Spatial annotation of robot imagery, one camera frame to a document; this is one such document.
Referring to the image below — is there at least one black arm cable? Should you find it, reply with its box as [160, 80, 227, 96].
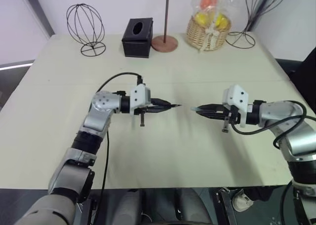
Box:
[93, 72, 146, 225]
[231, 114, 316, 149]

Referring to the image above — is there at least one dark grey window frame post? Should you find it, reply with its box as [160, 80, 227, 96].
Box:
[17, 0, 55, 39]

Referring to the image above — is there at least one orange fruit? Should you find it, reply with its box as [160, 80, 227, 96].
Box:
[199, 0, 218, 11]

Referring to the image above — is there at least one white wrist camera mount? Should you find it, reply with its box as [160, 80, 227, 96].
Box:
[130, 84, 152, 116]
[222, 84, 249, 128]

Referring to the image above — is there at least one clear plastic wrap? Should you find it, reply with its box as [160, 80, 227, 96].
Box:
[190, 0, 239, 32]

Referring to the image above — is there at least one cream ribbon bow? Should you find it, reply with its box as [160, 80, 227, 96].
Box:
[197, 24, 222, 54]

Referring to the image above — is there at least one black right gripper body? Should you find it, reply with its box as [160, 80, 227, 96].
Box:
[222, 104, 242, 134]

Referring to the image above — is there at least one wooden stand with round base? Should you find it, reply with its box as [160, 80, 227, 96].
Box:
[151, 0, 179, 53]

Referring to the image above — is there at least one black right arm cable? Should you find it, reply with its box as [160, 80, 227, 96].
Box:
[231, 114, 316, 149]

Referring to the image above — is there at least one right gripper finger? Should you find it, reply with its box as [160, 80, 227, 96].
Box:
[197, 110, 225, 120]
[197, 103, 225, 112]

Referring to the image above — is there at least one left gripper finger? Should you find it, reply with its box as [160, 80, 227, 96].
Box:
[150, 98, 174, 106]
[145, 105, 174, 114]

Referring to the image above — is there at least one black leather tissue box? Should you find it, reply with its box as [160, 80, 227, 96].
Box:
[121, 17, 154, 59]

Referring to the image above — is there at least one black metal bracket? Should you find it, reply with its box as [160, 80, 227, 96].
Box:
[215, 186, 239, 225]

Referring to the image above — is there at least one black egg-shaped wire stand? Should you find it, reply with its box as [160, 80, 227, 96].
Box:
[66, 3, 107, 57]

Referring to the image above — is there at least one woven wicker basket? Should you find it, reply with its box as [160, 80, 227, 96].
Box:
[186, 13, 233, 52]

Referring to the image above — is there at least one white sneaker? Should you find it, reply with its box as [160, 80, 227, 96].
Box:
[233, 188, 255, 213]

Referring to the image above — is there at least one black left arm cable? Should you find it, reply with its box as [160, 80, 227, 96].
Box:
[93, 72, 146, 225]

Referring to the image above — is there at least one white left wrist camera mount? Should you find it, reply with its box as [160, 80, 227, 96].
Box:
[130, 84, 152, 116]

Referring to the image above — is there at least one yellow fruit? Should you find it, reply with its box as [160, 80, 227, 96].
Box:
[214, 13, 229, 29]
[194, 11, 209, 27]

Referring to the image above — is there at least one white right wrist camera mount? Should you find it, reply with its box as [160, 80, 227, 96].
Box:
[222, 84, 249, 128]

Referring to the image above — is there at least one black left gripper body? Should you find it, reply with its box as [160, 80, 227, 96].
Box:
[134, 103, 152, 128]

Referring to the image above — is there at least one black flared wire stand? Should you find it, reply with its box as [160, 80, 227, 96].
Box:
[225, 0, 290, 49]

